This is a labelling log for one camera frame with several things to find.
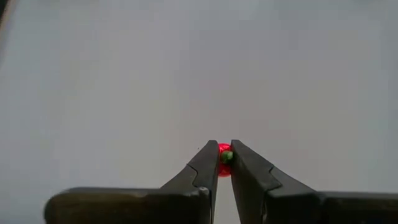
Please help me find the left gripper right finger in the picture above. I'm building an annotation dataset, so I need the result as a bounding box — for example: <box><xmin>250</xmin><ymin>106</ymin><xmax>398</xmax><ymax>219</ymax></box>
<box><xmin>229</xmin><ymin>139</ymin><xmax>398</xmax><ymax>224</ymax></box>

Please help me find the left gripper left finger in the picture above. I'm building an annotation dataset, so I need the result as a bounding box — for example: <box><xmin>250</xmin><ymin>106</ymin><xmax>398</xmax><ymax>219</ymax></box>
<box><xmin>43</xmin><ymin>139</ymin><xmax>220</xmax><ymax>224</ymax></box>

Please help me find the red tomato green stem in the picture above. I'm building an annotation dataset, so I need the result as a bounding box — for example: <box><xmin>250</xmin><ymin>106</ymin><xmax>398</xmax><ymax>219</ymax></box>
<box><xmin>217</xmin><ymin>142</ymin><xmax>233</xmax><ymax>178</ymax></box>

